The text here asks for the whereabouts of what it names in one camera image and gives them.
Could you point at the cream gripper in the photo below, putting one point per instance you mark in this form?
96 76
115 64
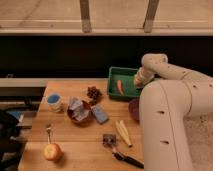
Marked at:
143 77

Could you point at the green plastic tray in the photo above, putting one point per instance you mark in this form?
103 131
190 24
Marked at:
126 76

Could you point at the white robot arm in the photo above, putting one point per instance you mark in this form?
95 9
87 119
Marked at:
169 93

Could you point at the orange carrot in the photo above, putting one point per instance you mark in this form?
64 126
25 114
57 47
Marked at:
119 87

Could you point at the purple bowl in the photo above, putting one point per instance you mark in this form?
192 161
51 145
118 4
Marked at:
134 109

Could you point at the dark red grapes bunch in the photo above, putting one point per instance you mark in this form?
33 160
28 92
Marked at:
94 94

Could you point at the yellow banana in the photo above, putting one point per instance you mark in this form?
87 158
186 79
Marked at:
123 132

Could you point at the blue sponge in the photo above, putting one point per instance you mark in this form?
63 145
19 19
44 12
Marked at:
100 115

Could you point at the crumpled white blue cloth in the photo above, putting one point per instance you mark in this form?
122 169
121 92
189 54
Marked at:
77 109

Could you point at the brown bowl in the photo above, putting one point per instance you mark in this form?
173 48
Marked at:
84 121

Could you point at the white cup blue inside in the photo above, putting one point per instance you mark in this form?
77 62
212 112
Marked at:
54 102

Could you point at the red yellow apple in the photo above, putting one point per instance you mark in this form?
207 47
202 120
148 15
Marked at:
52 152

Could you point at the black chair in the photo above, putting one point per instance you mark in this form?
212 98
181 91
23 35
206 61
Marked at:
9 129

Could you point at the black handled spatula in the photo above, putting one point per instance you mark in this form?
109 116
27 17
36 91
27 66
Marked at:
110 141

